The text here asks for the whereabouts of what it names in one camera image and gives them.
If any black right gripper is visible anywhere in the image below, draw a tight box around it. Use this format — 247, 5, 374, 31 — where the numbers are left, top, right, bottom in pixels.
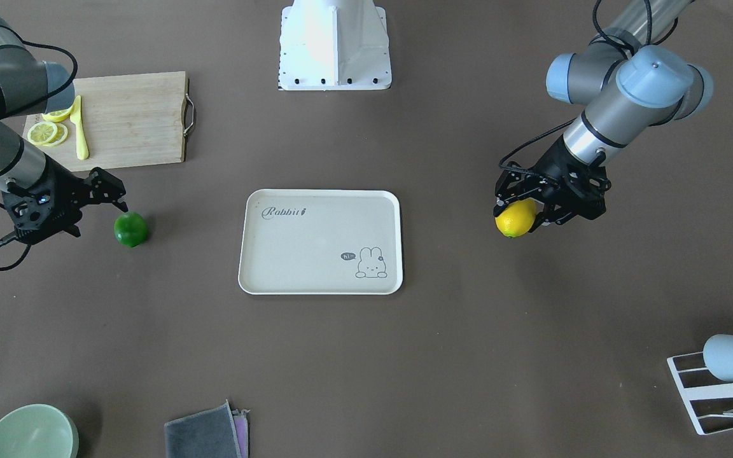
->
3, 167, 129, 246

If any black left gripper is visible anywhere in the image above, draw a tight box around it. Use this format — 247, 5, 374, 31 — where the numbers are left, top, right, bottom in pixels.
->
492, 138, 610, 231

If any yellow lemon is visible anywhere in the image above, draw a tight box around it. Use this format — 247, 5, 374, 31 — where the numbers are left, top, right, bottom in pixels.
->
495, 199, 537, 238

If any green lime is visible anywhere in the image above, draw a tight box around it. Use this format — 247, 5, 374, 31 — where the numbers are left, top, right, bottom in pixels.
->
113, 211, 148, 247

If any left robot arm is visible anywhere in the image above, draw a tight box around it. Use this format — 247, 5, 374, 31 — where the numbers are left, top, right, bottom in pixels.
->
494, 1, 715, 238

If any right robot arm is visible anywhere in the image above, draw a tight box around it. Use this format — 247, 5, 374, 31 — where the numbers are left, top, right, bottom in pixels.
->
0, 17, 128, 246

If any cream rabbit tray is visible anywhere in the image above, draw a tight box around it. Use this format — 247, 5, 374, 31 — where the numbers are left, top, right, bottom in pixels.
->
238, 189, 404, 295

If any yellow plastic knife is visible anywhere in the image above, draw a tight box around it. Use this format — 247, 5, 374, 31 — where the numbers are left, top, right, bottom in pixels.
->
69, 95, 89, 160

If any lemon slice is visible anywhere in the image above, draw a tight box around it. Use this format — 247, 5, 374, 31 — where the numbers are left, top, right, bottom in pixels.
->
26, 121, 61, 146
41, 107, 73, 123
44, 123, 69, 148

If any mint green bowl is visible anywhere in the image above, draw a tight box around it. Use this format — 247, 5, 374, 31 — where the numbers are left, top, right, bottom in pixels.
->
0, 404, 79, 457

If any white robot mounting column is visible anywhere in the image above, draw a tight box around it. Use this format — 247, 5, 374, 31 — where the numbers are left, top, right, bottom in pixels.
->
277, 1, 393, 91

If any grey folded cloth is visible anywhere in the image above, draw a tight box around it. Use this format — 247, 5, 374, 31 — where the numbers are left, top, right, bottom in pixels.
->
165, 402, 249, 457

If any white wire cup rack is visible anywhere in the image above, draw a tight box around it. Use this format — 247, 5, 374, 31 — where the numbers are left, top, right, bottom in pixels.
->
666, 352, 733, 436

